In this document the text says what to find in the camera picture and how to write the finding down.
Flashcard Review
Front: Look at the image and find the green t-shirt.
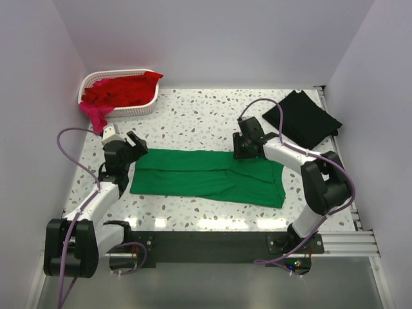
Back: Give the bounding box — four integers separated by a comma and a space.
129, 149, 286, 209

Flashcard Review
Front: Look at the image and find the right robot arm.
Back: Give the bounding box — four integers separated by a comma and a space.
233, 117, 353, 253

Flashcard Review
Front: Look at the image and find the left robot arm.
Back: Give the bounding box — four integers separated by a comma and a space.
43, 129, 148, 278

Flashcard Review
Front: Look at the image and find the white perforated laundry basket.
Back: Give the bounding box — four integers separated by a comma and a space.
78, 68, 159, 118

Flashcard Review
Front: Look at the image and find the pink t-shirt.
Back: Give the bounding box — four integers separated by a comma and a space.
79, 80, 112, 131

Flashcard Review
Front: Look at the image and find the red t-shirt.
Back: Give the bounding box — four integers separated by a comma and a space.
80, 71, 163, 108

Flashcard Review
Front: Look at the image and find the folded black t-shirt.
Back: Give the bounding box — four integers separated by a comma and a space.
279, 91, 342, 150

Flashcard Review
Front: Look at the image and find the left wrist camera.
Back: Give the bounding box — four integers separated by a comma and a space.
102, 123, 124, 147

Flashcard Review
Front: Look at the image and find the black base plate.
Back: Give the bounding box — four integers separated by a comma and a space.
108, 230, 324, 274

